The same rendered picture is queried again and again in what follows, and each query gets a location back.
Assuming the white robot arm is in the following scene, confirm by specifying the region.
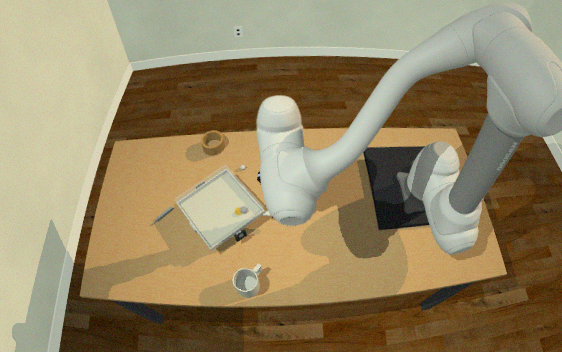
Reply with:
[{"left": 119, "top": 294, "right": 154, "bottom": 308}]
[{"left": 257, "top": 3, "right": 562, "bottom": 255}]

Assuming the grey mug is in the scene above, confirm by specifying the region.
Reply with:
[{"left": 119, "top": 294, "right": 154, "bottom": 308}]
[{"left": 232, "top": 263, "right": 262, "bottom": 298}]

